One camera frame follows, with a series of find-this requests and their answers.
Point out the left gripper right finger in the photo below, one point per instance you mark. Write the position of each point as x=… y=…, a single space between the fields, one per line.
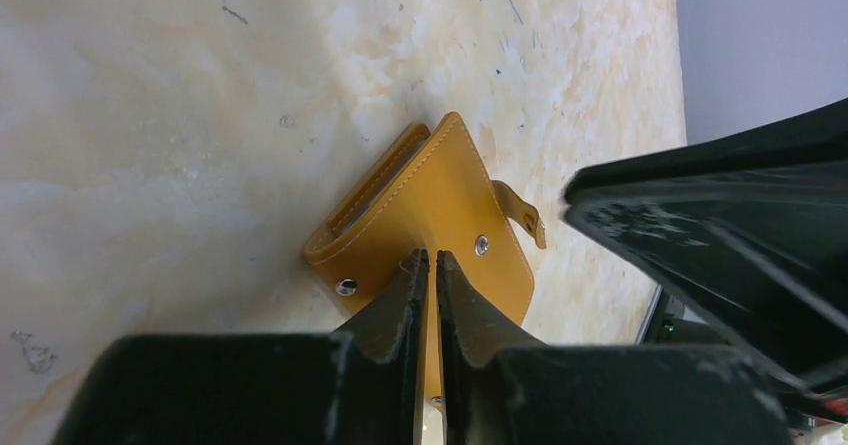
x=472 y=332

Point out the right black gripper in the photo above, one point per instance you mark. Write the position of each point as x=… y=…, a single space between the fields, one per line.
x=749 y=231

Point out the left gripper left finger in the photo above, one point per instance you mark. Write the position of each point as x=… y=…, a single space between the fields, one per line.
x=379 y=380

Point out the yellow leather card holder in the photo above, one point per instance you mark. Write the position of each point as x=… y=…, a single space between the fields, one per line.
x=430 y=190

